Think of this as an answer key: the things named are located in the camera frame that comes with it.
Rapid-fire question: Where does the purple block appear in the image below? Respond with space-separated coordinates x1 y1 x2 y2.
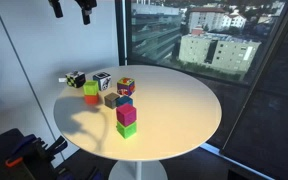
115 103 138 127

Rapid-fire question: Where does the colourful soft cube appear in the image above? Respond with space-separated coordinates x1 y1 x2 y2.
116 77 136 97

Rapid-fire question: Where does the orange block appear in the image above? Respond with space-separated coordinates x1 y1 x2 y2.
83 93 100 105

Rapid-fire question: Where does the glass office building outside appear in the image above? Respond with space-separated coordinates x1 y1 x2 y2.
130 3 184 62

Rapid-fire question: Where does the grey block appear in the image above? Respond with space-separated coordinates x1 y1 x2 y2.
103 92 121 110

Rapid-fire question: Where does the black clamp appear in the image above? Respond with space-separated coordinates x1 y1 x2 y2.
43 135 68 158

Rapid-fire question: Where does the white red-roofed building outside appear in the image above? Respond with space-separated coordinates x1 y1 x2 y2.
187 6 248 33

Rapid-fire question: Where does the blue clamp with orange handle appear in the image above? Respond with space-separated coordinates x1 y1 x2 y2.
4 133 38 168

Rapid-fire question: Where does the zebra checkered soft cube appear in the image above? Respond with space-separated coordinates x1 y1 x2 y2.
58 70 86 89

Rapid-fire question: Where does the white table pedestal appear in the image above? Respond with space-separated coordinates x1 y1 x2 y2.
108 159 168 180

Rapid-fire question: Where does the lime yellow block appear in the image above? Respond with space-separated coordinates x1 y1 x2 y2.
82 80 100 97

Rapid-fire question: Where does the blue block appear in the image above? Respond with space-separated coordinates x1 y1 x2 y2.
115 95 134 108

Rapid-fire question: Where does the green block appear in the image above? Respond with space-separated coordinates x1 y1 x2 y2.
116 120 138 140

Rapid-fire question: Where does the black white square-print cube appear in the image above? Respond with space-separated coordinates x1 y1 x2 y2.
92 71 112 92

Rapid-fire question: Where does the beige building outside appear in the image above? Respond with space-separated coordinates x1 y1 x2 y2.
178 33 262 75

